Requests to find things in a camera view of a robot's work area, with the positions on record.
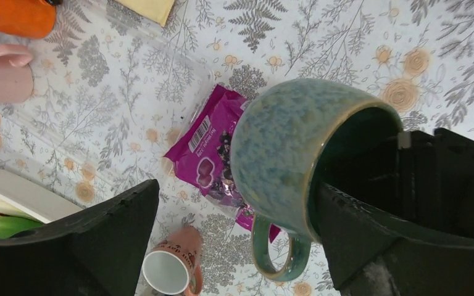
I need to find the green ceramic mug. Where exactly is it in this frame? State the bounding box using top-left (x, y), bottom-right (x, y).
top-left (230, 78), bottom-right (403, 282)

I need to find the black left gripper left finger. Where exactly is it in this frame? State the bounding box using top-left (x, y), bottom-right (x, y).
top-left (0, 179), bottom-right (159, 295)

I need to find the white plastic tub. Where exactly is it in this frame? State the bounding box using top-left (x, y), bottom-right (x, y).
top-left (0, 169), bottom-right (82, 224)

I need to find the orange chips bag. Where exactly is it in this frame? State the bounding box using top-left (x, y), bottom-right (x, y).
top-left (117, 0), bottom-right (175, 27)

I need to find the orange mug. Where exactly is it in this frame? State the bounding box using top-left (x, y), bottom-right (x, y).
top-left (0, 0), bottom-right (63, 39)

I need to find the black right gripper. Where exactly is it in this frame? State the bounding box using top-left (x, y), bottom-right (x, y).
top-left (326, 128), bottom-right (474, 239)

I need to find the pink plastic cup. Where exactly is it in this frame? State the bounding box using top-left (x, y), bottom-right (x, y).
top-left (0, 44), bottom-right (33, 104)

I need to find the floral table mat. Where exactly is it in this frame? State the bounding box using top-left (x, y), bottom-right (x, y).
top-left (0, 1), bottom-right (474, 295)

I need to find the purple candy bag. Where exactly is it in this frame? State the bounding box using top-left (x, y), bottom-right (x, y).
top-left (164, 84), bottom-right (282, 244)

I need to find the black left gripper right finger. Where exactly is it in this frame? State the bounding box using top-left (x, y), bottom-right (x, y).
top-left (315, 183), bottom-right (474, 295)

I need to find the small pink cup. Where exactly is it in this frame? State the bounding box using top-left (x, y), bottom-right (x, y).
top-left (141, 226), bottom-right (203, 295)

